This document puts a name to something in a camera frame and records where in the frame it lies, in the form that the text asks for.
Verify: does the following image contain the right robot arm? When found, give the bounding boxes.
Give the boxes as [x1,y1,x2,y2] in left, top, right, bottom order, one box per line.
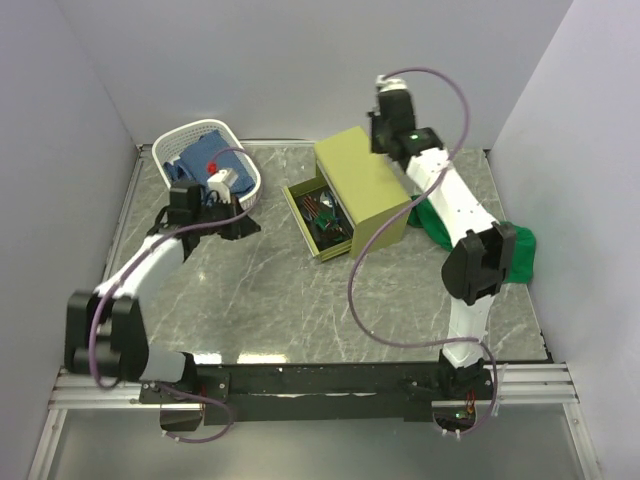
[369,80,516,399]

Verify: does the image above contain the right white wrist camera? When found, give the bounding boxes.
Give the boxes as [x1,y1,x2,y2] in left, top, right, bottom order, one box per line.
[375,75,408,94]

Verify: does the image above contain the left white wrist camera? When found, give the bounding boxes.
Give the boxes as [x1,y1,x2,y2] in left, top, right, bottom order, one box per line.
[207,161,238,203]

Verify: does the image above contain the olive green tool chest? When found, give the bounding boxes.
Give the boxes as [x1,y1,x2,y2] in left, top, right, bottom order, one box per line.
[283,127,410,261]

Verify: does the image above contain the hex key set green holder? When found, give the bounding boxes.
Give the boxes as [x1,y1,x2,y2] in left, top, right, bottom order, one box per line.
[301,195,348,246]

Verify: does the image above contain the black handled hammer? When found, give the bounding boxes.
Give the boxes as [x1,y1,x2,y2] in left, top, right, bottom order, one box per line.
[319,190,337,209]

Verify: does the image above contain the blue handled pliers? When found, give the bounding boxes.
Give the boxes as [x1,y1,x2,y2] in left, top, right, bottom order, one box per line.
[302,192,346,226]

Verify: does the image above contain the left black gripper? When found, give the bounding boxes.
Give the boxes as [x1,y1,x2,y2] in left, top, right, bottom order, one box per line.
[193,193,261,240]

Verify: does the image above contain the blue cloth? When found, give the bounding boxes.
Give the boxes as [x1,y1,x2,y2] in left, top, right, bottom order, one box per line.
[163,131,255,196]

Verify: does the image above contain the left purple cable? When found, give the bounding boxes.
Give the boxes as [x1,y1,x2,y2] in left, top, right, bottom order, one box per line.
[88,147,260,445]

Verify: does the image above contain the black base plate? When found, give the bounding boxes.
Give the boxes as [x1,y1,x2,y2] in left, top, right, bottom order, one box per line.
[139,362,495,432]

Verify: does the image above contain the white plastic basket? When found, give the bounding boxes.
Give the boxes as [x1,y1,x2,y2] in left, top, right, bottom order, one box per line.
[152,119,262,209]

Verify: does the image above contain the green cloth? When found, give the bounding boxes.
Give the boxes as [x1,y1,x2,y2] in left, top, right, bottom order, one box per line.
[407,199,537,284]

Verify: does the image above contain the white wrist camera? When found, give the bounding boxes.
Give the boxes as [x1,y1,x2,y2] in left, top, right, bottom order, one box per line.
[207,161,238,203]
[375,75,408,94]

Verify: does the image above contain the aluminium frame rail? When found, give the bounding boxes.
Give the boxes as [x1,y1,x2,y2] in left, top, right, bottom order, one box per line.
[27,143,156,480]

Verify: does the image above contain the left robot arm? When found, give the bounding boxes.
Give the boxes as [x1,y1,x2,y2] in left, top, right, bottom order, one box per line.
[64,180,261,402]

